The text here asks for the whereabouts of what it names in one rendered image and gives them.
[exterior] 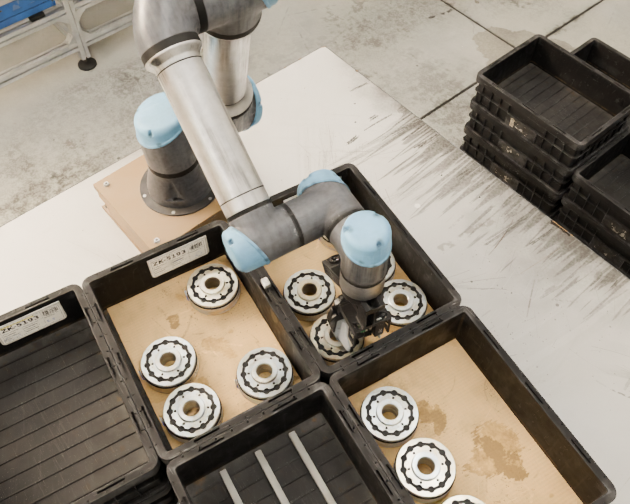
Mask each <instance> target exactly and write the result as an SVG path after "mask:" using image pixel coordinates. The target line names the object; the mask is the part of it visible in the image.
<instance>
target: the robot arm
mask: <svg viewBox="0 0 630 504"><path fill-rule="evenodd" d="M277 2H278V0H135V1H134V6H133V19H132V23H133V35H134V40H135V45H136V48H137V51H138V54H139V56H140V58H141V60H142V62H143V64H144V66H145V68H146V70H147V71H149V72H151V73H154V74H156V76H157V78H158V80H159V82H160V84H161V86H162V88H163V90H164V92H162V93H158V94H155V95H153V96H151V97H149V98H147V99H146V100H145V101H144V102H143V103H142V104H141V105H140V106H139V107H138V109H137V112H136V114H135V116H134V126H135V130H136V137H137V140H138V142H139V143H140V145H141V148H142V151H143V154H144V156H145V159H146V162H147V165H148V174H147V188H148V191H149V193H150V196H151V198H152V199H153V200H154V201H155V202H156V203H158V204H160V205H162V206H164V207H168V208H185V207H189V206H192V205H194V204H196V203H198V202H200V201H201V200H203V199H204V198H205V197H206V196H207V195H208V194H209V192H210V191H211V189H212V190H213V192H214V195H215V197H216V199H217V201H218V203H219V205H220V207H221V209H222V211H223V213H224V215H225V217H226V219H227V221H228V223H229V225H230V227H228V229H227V230H225V231H224V232H223V233H222V241H223V244H224V246H225V248H226V251H227V253H228V255H229V257H230V259H231V261H232V262H233V264H234V265H235V267H236V268H237V269H238V270H239V271H241V272H245V273H247V272H250V271H252V270H255V269H257V268H259V267H261V266H264V265H268V264H270V262H271V261H273V260H275V259H277V258H280V257H282V256H284V255H286V254H288V253H290V252H292V251H294V250H296V249H298V248H300V247H302V246H304V245H306V244H308V243H310V242H312V241H314V240H316V239H319V238H321V237H322V236H325V237H326V238H327V239H328V241H329V242H330V243H331V244H332V245H333V247H334V248H335V249H336V251H337V252H338V254H336V255H333V256H331V257H329V258H328V259H325V260H323V261H322V265H323V268H324V272H325V274H326V275H327V276H328V277H329V278H330V279H331V280H332V281H333V282H334V283H335V284H336V285H338V286H339V287H340V288H341V292H342V294H341V295H339V296H338V297H337V298H336V299H335V300H334V301H333V302H334V304H333V305H334V306H331V307H330V311H329V312H328V314H327V321H328V323H329V325H330V327H331V329H332V332H333V334H334V336H335V338H336V339H337V340H338V341H340V342H341V343H342V345H343V346H344V348H345V349H346V350H347V351H350V349H351V348H350V343H349V340H350V341H351V343H352V345H353V347H354V346H355V342H356V338H357V340H358V339H359V338H362V337H367V336H371V335H372V333H373V336H374V337H376V336H378V338H379V339H380V338H381V334H383V332H384V327H385V329H386V331H387V333H388V332H389V330H390V324H391V319H392V318H391V316H390V314H389V313H388V311H387V309H386V307H385V306H386V304H385V302H384V300H383V299H382V297H381V294H382V292H383V288H384V285H385V279H386V273H387V267H388V261H389V255H390V253H391V249H392V238H391V237H392V231H391V227H390V224H389V222H388V221H387V220H386V219H385V218H384V217H383V216H382V215H379V214H377V213H375V212H373V211H365V210H364V208H363V207H362V206H361V204H360V203H359V202H358V200H357V199H356V198H355V197H354V195H353V194H352V193H351V191H350V189H349V187H348V186H347V185H346V184H345V183H344V182H343V181H342V180H341V179H340V177H339V176H337V175H336V174H335V173H334V172H333V171H331V170H328V169H320V170H316V171H314V172H312V173H310V174H309V176H308V177H307V178H305V179H303V180H302V181H301V182H300V184H299V186H298V189H297V197H295V198H293V199H291V200H289V201H287V202H285V203H282V204H280V205H278V206H276V207H274V206H273V204H272V202H271V200H270V197H269V195H268V193H267V191H266V189H265V187H264V185H263V183H262V181H261V179H260V177H259V175H258V173H257V171H256V168H255V166H254V164H253V162H252V160H251V158H250V156H249V154H248V152H247V150H246V148H245V146H244V144H243V142H242V140H241V137H240V135H239V132H241V131H246V130H248V129H250V128H251V127H252V126H254V125H256V124H258V123H259V121H260V120H261V118H262V113H263V106H262V104H261V96H260V93H259V90H258V88H257V86H256V84H255V83H254V81H253V80H252V78H251V77H250V76H249V75H247V74H248V62H249V50H250V39H251V33H253V32H254V31H255V30H256V28H257V27H258V25H259V23H260V20H261V15H262V10H264V9H266V8H268V9H270V8H271V6H273V5H275V4H276V3H277ZM199 34H202V35H203V44H202V42H201V39H200V37H199ZM202 46H203V59H202V57H201V55H200V52H201V49H202ZM385 316H386V318H385ZM386 321H388V326H387V324H386ZM348 327H349V328H348ZM351 332H352V334H353V338H352V336H351V334H350V333H351ZM348 338H349V340H348Z"/></svg>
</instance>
